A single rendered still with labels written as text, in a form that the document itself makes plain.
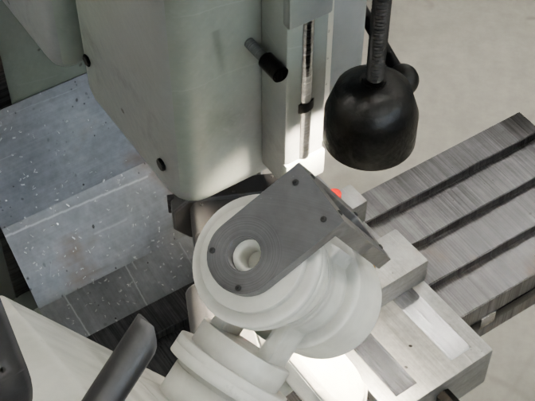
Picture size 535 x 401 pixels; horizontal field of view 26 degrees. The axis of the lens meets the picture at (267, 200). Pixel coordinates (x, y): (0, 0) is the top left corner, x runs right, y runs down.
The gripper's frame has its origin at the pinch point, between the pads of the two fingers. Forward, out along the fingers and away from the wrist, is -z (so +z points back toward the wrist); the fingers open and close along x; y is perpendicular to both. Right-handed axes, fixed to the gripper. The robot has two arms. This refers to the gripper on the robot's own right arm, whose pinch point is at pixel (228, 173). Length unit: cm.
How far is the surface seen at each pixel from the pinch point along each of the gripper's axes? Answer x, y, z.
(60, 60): 14.7, -12.8, -4.7
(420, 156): -58, 122, -110
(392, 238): -19.7, 20.7, -5.7
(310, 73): -5.6, -23.4, 11.9
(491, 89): -82, 122, -130
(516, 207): -40, 32, -17
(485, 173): -37, 31, -24
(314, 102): -6.2, -19.7, 11.4
